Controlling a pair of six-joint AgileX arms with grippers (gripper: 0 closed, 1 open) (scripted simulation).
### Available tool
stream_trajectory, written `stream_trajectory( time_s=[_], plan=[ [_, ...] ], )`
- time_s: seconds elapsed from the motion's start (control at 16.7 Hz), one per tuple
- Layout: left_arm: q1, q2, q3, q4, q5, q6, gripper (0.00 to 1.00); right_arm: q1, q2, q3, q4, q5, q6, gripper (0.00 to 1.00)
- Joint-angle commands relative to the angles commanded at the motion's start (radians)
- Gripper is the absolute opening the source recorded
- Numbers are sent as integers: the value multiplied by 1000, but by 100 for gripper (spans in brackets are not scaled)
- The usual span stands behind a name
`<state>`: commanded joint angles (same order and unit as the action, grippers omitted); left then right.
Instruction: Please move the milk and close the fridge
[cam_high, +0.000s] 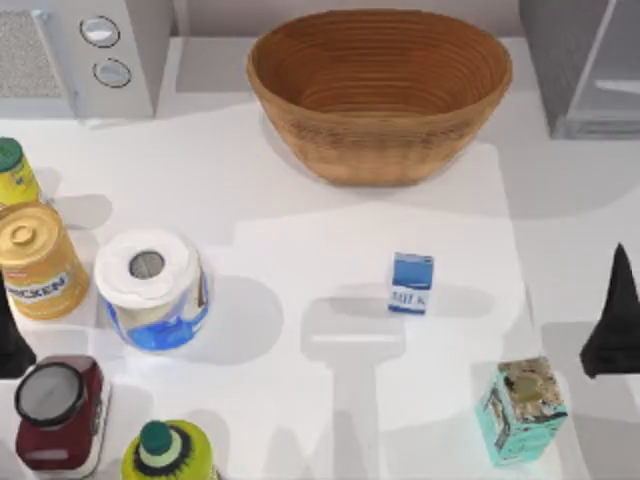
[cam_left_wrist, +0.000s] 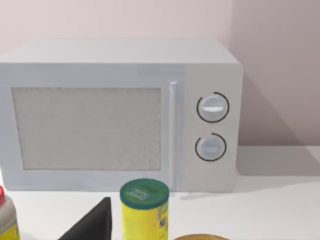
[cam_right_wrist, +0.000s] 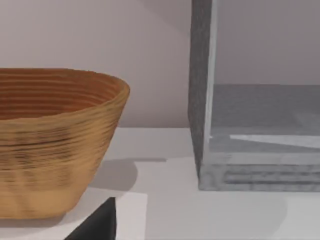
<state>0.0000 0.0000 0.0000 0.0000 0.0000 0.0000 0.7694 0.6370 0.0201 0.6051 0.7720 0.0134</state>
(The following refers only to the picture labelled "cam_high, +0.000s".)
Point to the yellow bottle with green cap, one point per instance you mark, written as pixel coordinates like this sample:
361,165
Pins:
17,177

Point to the pale microwave oven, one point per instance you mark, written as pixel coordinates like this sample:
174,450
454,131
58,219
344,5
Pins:
75,60

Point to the brown woven basket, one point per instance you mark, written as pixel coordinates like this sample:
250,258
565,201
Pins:
380,125

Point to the lime green bottle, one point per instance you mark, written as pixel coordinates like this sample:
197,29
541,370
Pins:
167,455

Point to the round microwave knob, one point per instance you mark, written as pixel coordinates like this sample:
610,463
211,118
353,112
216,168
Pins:
99,31
112,72

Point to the teal carton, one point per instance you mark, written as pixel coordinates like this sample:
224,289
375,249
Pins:
522,415

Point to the gold can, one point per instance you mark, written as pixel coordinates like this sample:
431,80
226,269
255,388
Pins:
37,265

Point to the blue and white milk carton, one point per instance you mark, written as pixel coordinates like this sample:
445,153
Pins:
411,285

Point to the white paper roll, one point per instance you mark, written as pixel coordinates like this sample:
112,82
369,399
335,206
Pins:
150,295

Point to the dark red jar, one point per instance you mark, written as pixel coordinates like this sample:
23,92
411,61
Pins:
60,415

